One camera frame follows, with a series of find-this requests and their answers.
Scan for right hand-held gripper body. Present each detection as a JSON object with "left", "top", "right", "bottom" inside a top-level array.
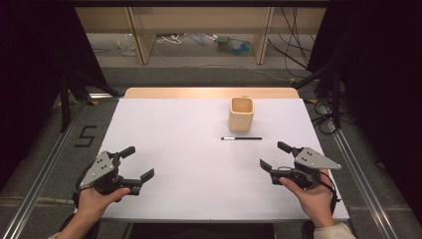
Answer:
[{"left": 270, "top": 146, "right": 342, "bottom": 190}]

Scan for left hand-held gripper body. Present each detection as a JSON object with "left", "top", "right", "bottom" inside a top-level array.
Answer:
[{"left": 79, "top": 150, "right": 142, "bottom": 196}]

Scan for black pen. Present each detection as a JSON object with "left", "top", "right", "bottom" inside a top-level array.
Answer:
[{"left": 221, "top": 135, "right": 263, "bottom": 141}]

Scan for beige square pen holder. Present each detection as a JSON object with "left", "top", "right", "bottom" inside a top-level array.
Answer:
[{"left": 228, "top": 96, "right": 256, "bottom": 132}]

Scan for person's left hand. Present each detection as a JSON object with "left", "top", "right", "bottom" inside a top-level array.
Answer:
[{"left": 74, "top": 187, "right": 131, "bottom": 223}]

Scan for person's right hand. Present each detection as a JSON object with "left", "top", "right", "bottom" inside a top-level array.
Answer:
[{"left": 279, "top": 169, "right": 336, "bottom": 230}]

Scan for white board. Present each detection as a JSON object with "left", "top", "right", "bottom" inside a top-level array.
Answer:
[{"left": 99, "top": 97, "right": 350, "bottom": 223}]

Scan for black metal stand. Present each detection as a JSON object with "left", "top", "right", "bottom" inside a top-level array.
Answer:
[
  {"left": 59, "top": 70, "right": 121, "bottom": 133},
  {"left": 293, "top": 63, "right": 343, "bottom": 130}
]

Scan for black curtain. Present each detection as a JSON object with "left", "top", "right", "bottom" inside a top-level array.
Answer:
[
  {"left": 307, "top": 0, "right": 422, "bottom": 228},
  {"left": 0, "top": 0, "right": 108, "bottom": 192}
]

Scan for clear plastic bag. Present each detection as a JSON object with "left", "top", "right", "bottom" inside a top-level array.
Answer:
[{"left": 115, "top": 33, "right": 138, "bottom": 57}]

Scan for green and blue plastic packets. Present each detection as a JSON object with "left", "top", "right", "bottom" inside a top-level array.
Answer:
[{"left": 214, "top": 34, "right": 256, "bottom": 57}]

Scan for beige wooden desk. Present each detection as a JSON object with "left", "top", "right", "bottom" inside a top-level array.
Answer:
[{"left": 75, "top": 6, "right": 327, "bottom": 66}]

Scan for left hand-held gripper cable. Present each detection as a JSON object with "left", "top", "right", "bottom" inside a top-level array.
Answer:
[{"left": 72, "top": 162, "right": 96, "bottom": 208}]

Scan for black floor cable coil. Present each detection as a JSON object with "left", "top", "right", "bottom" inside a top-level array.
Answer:
[{"left": 309, "top": 102, "right": 340, "bottom": 135}]

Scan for aluminium floor rail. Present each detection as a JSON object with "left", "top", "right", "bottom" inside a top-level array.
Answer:
[
  {"left": 0, "top": 99, "right": 92, "bottom": 239},
  {"left": 316, "top": 102, "right": 401, "bottom": 239}
]

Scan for hanging black cables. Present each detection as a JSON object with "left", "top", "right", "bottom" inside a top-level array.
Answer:
[{"left": 267, "top": 7, "right": 317, "bottom": 80}]

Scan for white cord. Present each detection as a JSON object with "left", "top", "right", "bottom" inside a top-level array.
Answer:
[{"left": 156, "top": 33, "right": 187, "bottom": 46}]

